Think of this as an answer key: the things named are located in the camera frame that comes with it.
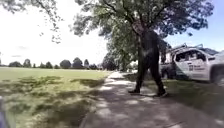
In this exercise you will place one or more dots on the open grass field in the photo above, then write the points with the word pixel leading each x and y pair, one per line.
pixel 40 75

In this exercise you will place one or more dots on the grass verge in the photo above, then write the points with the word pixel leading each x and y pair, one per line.
pixel 200 96

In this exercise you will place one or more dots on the grey concrete footpath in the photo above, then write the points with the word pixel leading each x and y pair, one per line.
pixel 133 110

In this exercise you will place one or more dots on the row of trees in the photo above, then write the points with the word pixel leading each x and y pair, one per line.
pixel 66 64

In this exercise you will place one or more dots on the person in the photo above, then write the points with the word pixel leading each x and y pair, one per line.
pixel 148 50

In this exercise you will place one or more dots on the overhanging tree branches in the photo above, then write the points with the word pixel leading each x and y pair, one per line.
pixel 46 5

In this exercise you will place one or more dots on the white pickup truck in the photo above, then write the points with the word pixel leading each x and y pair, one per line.
pixel 193 66

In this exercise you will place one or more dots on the large spreading tree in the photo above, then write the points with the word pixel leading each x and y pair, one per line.
pixel 133 13

